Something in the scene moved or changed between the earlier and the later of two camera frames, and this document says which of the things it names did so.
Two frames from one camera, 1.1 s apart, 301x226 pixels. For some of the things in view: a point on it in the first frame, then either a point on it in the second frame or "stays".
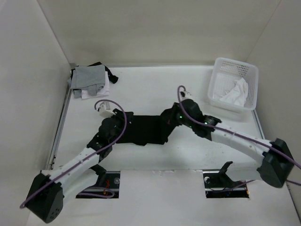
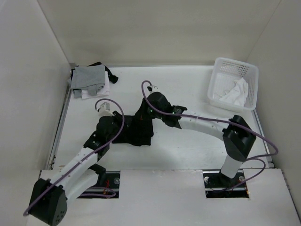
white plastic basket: [233, 85] stays
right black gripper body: [180, 118] to [153, 115]
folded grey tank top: [91, 77] stays
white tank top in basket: [238, 95] stays
